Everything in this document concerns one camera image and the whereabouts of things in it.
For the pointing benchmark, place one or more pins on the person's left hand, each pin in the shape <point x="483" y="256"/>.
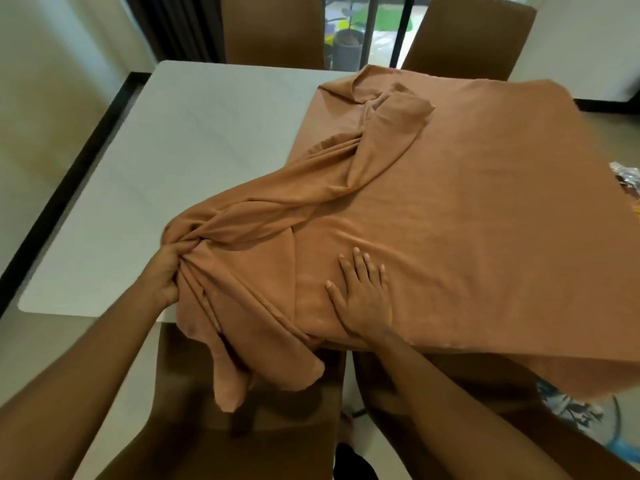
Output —
<point x="159" y="277"/>

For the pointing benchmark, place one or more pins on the person's right hand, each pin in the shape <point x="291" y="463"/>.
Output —
<point x="364" y="297"/>

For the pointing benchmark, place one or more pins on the person's right little finger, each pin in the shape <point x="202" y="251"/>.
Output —
<point x="383" y="279"/>

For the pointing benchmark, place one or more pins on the person's right middle finger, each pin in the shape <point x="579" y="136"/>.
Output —
<point x="360" y="264"/>

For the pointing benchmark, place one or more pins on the person's right thumb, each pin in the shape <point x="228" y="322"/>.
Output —
<point x="336" y="299"/>

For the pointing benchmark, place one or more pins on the person's left fingers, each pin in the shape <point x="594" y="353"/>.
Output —
<point x="184" y="247"/>

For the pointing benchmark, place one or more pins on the large tan brown cloth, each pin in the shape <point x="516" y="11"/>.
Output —
<point x="425" y="219"/>

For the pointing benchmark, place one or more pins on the person's left forearm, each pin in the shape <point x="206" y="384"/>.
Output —
<point x="75" y="389"/>

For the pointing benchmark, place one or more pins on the person's right forearm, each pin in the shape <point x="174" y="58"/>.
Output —
<point x="450" y="409"/>

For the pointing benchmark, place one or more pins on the brown upholstered dining chair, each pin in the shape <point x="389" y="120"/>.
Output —
<point x="467" y="37"/>
<point x="550" y="444"/>
<point x="272" y="29"/>
<point x="220" y="434"/>

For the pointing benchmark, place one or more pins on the grey plant pot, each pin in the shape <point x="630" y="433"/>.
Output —
<point x="348" y="48"/>

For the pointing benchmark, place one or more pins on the dark grey curtain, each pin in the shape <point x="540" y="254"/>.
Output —
<point x="175" y="27"/>

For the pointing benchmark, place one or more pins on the floral patterned fabric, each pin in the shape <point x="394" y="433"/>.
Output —
<point x="570" y="404"/>

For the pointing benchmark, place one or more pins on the crumpled clear plastic bag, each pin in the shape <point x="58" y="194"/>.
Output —
<point x="626" y="175"/>

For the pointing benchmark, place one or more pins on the light blue plastic object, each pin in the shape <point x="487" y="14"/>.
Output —
<point x="622" y="442"/>

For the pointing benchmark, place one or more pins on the black sliding door frame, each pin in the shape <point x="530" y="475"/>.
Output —
<point x="404" y="29"/>

